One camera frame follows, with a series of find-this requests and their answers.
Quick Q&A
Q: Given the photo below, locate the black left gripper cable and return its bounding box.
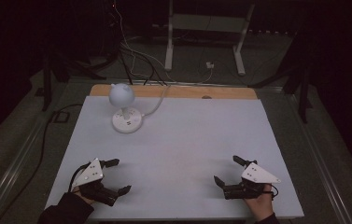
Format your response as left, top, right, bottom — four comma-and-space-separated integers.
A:
68, 161, 92, 193

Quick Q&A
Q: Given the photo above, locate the person's left hand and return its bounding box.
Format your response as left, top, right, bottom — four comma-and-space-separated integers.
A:
72, 186, 96, 206

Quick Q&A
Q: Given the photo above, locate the white table mat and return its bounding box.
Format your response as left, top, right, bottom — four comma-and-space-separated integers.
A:
44, 94, 305, 220

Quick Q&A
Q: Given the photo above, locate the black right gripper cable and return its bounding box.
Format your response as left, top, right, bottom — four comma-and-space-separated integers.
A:
269, 183, 280, 201

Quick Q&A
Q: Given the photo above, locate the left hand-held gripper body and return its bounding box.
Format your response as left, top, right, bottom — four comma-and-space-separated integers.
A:
70, 158, 120, 207

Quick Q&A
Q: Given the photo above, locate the white round-head desk lamp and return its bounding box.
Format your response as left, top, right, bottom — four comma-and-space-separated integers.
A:
107, 82, 144, 135

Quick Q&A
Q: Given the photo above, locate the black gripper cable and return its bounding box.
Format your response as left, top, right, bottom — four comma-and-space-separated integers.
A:
68, 161, 92, 193
269, 183, 280, 201

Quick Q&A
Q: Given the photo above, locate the white lamp cable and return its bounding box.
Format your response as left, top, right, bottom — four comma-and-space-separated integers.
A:
140, 84, 172, 119

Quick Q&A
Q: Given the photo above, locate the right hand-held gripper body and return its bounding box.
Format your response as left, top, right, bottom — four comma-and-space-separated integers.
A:
222, 160, 282, 201

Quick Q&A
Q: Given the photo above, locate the thin white cable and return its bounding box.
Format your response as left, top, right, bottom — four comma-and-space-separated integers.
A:
112, 0, 215, 86

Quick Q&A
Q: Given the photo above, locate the black cable bundle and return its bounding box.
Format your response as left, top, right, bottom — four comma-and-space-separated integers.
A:
118, 42, 169, 87

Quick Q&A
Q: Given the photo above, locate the black floor cable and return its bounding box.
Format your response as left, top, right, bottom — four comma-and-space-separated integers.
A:
0, 103, 85, 224

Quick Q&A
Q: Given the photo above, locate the black tripod stand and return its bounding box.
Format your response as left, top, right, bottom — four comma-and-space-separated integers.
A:
247, 31, 316, 124
35, 46, 108, 113

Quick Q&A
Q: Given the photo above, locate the white metal stand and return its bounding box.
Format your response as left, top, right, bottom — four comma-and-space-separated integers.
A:
163, 0, 256, 77

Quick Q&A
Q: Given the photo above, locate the metal floor rail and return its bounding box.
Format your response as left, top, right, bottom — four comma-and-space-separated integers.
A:
0, 119, 49, 224
287, 92, 352, 224

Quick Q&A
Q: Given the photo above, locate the person's right hand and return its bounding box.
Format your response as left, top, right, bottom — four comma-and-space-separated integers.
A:
243, 183, 276, 222

